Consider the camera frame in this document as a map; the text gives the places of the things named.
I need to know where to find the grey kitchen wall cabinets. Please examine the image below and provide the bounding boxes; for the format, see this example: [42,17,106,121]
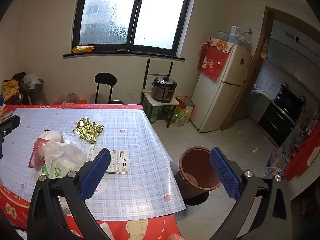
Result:
[267,19,320,82]

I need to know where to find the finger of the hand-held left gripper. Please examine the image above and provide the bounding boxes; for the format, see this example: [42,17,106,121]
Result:
[0,115,21,159]

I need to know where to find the black round chair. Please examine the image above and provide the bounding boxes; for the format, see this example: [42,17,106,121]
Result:
[94,72,125,105]

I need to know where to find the yellow snack packet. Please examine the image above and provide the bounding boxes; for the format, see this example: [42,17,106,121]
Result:
[72,45,95,53]

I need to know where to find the pile of colourful bags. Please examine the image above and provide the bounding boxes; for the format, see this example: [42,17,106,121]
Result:
[264,145,298,178]

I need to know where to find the wooden door frame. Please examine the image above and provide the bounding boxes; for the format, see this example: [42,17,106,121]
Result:
[220,6,274,132]

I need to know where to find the colourful shopping bag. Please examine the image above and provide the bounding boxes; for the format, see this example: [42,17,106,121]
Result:
[172,95,195,127]

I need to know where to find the black window sill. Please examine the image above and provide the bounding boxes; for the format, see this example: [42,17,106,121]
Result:
[63,51,186,62]

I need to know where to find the translucent mesh cover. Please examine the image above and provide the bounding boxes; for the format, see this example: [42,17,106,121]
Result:
[57,93,87,105]

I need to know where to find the white plastic bag green print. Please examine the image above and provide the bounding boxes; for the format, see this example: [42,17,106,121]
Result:
[37,141,87,179]

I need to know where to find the gold foil wrapper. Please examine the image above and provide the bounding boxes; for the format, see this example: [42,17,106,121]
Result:
[72,117,105,144]

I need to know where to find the black folding rack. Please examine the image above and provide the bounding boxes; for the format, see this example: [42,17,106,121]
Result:
[143,59,174,92]

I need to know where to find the crumpled clear plastic bag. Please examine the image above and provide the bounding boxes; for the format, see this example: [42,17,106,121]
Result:
[23,73,41,89]

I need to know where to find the white labelled packaging film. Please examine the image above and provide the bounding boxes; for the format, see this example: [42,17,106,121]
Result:
[86,146,130,174]

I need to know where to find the brown plastic trash bin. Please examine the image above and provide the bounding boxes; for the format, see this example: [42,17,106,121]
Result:
[174,147,222,207]

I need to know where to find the yellow and black bag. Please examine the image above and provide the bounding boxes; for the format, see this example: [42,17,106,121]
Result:
[1,72,27,105]

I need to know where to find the clear containers on refrigerator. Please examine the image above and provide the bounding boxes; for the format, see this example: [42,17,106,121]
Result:
[216,26,253,49]

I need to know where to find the red printed cloth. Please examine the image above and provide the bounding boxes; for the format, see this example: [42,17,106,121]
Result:
[198,38,235,82]

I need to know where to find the green plastic jug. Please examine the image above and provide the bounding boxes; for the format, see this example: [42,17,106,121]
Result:
[147,105,163,124]

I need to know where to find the black framed window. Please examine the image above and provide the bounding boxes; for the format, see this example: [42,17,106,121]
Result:
[72,0,195,57]

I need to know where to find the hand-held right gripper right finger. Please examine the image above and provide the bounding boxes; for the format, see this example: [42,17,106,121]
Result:
[209,147,292,240]

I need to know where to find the red snack packet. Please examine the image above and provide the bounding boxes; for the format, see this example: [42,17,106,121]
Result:
[28,130,54,168]

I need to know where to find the black kitchen stove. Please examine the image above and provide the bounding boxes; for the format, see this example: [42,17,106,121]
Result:
[257,82,307,147]

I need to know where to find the dark electric pressure cooker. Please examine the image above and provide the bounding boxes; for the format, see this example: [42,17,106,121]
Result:
[151,76,178,103]

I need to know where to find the grey kitchen counter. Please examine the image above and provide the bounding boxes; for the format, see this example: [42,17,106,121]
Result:
[249,87,272,123]

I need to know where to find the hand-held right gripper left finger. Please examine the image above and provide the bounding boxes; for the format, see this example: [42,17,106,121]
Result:
[26,148,112,240]

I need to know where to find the dark stool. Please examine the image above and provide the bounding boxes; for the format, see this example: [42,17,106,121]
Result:
[20,79,48,105]

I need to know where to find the cream refrigerator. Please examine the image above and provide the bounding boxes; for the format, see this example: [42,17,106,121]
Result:
[191,44,252,133]

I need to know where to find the plain red cloth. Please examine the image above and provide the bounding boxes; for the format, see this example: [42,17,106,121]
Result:
[283,122,320,180]

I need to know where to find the white side table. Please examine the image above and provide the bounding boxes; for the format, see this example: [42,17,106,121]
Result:
[142,89,180,128]

